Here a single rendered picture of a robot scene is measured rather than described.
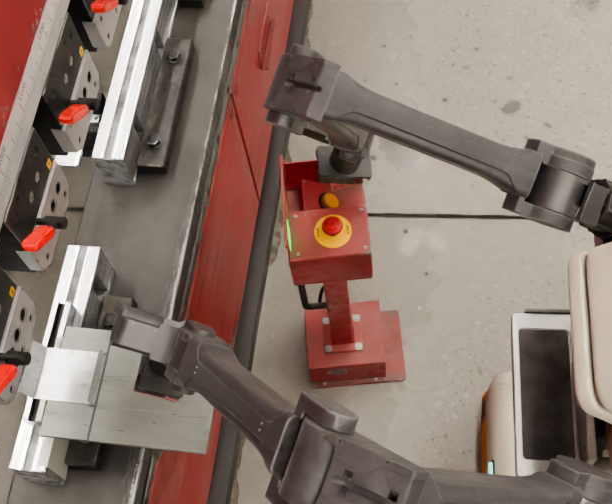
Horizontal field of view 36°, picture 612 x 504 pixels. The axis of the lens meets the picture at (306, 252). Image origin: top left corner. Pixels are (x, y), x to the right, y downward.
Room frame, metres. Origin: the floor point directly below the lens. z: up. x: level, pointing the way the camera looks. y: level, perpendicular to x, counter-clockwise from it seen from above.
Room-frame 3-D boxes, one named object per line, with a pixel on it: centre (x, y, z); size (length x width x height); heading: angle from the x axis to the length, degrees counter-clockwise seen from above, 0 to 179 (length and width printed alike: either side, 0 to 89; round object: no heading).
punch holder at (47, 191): (0.73, 0.39, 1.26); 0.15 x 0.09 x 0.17; 163
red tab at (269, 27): (1.49, -0.01, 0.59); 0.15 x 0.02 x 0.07; 163
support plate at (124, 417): (0.52, 0.30, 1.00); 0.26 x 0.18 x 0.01; 73
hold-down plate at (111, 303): (0.58, 0.38, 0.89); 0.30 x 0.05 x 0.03; 163
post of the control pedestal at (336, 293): (0.88, -0.05, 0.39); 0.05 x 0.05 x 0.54; 84
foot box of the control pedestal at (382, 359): (0.88, -0.08, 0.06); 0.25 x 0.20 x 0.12; 84
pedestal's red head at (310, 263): (0.88, -0.05, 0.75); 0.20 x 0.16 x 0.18; 174
